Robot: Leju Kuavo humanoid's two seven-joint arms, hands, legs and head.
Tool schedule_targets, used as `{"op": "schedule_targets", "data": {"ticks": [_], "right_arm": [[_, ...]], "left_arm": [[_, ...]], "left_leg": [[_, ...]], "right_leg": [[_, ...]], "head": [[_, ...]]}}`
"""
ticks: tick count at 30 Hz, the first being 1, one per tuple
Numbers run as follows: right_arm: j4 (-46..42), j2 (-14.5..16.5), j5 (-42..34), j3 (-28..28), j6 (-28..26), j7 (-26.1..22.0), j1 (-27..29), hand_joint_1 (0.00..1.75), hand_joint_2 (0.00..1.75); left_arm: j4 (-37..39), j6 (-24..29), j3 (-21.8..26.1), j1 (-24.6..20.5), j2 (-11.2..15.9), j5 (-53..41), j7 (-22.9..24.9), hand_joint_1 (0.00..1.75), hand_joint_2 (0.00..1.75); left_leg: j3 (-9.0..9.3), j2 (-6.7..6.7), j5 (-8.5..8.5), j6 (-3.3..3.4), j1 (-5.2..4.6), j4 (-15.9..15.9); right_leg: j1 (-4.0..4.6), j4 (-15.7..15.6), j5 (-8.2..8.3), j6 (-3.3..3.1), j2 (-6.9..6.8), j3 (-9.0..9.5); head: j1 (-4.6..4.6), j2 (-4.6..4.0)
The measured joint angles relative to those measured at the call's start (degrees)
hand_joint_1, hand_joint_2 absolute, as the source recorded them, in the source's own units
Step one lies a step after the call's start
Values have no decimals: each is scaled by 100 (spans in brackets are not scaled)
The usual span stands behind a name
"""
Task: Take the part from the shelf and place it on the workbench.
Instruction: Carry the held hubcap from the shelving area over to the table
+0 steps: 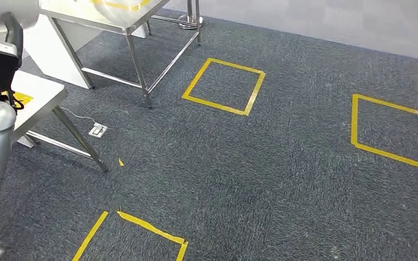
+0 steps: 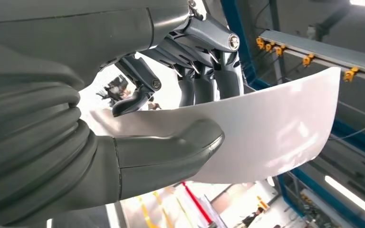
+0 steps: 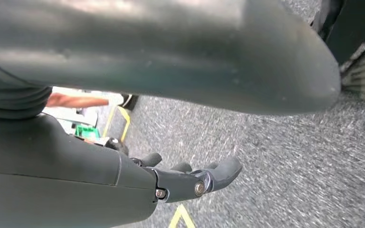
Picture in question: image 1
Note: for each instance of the small yellow tape scrap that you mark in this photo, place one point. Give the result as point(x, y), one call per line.
point(121, 163)

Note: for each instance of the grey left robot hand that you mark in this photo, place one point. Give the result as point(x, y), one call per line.
point(17, 32)

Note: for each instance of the chrome stanchion base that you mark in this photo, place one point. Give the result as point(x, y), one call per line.
point(191, 21)

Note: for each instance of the white panel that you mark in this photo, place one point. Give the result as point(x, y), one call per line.
point(57, 54)

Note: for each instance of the yellow tape mark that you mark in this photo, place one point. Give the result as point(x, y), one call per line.
point(122, 6)
point(23, 98)

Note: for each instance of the white curved plastic part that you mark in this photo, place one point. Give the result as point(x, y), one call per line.
point(18, 10)

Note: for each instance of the stainless steel workbench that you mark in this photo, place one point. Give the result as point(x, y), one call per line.
point(39, 90)
point(68, 12)

